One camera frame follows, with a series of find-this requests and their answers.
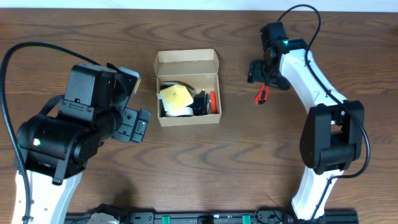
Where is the red utility knife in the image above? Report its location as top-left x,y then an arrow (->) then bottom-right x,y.
254,83 -> 269,105

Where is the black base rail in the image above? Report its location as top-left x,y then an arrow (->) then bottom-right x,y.
63,202 -> 360,224

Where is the white yellow sticky note pad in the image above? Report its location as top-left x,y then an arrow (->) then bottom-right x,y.
157,83 -> 193,112

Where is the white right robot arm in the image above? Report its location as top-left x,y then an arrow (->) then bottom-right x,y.
248,21 -> 369,223

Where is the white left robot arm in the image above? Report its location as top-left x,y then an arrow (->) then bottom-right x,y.
12,63 -> 150,223

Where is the green tape roll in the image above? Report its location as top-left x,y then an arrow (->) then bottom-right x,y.
160,101 -> 166,114

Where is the red stapler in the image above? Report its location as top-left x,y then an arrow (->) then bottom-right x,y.
206,91 -> 217,114

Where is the white tape roll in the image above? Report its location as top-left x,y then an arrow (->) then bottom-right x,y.
165,106 -> 194,117

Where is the brown cardboard box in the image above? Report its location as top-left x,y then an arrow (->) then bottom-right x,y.
154,49 -> 222,127

